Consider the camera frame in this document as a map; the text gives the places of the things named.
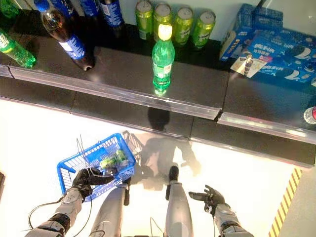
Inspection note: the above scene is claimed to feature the silver left robot leg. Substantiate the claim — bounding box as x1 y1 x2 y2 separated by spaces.
90 177 131 237

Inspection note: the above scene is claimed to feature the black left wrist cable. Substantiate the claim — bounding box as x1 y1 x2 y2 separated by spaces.
27 195 93 237

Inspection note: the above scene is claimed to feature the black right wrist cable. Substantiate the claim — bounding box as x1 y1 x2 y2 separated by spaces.
208 206 217 237

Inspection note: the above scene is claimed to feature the blue plastic shopping basket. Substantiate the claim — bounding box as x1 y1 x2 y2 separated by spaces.
57 132 137 202

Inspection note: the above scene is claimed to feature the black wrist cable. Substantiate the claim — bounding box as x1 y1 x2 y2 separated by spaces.
27 195 93 237
208 206 217 237

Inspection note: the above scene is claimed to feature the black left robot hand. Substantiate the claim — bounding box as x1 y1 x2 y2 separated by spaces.
71 167 116 198

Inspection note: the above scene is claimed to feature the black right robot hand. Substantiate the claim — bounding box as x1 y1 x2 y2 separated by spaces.
189 184 227 214

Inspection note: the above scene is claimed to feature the small blue Oreo box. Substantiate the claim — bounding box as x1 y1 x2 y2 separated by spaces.
219 3 254 62
251 6 284 33

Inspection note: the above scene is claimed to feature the silver robot leg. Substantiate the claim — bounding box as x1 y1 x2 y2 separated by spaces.
164 165 194 237
90 177 131 237

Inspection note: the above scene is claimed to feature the green Sprite bottle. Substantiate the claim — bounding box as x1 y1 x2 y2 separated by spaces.
0 28 37 69
152 24 176 96
0 0 20 20

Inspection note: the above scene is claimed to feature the silver right robot leg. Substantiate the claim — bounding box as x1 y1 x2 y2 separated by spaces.
164 165 194 237

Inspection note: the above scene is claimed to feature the small beige card box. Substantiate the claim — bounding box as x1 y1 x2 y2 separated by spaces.
230 54 269 79

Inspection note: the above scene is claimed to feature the clear water bottle red cap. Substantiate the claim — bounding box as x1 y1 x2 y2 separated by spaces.
303 106 316 125

